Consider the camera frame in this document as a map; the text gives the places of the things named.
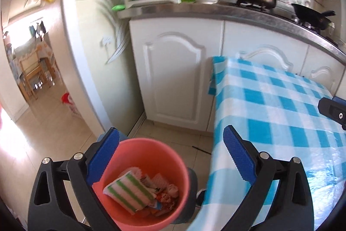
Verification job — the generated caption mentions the wooden chair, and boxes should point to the wooden chair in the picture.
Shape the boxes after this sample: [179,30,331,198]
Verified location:
[18,43,58,102]

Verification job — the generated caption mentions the black wok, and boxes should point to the black wok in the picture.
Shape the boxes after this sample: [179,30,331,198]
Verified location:
[291,3,336,30]

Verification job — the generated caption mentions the green dish sponge pad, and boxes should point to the green dish sponge pad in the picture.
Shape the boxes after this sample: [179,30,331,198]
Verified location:
[103,170,156,213]

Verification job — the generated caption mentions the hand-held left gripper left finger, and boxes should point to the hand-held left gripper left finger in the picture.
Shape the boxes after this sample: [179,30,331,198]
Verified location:
[27,128,121,231]

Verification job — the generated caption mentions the white kitchen counter cabinet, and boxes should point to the white kitchen counter cabinet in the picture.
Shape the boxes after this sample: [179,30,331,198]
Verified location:
[117,2,346,137]

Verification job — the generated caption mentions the blue white checked tablecloth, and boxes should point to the blue white checked tablecloth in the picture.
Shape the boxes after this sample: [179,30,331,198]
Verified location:
[186,56,346,231]

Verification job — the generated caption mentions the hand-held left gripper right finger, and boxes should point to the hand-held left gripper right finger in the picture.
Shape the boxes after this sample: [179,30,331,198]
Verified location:
[223,125,315,231]

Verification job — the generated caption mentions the grey blue stool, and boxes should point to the grey blue stool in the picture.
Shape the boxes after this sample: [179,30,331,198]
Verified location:
[173,167,199,225]

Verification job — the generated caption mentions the red white bag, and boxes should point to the red white bag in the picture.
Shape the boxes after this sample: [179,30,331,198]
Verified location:
[61,92,82,118]

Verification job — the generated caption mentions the red plastic bucket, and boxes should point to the red plastic bucket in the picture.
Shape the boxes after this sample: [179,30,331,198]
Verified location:
[92,137,188,225]

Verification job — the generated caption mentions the red snack wrapper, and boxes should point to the red snack wrapper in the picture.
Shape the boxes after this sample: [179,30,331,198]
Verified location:
[155,190,177,210]

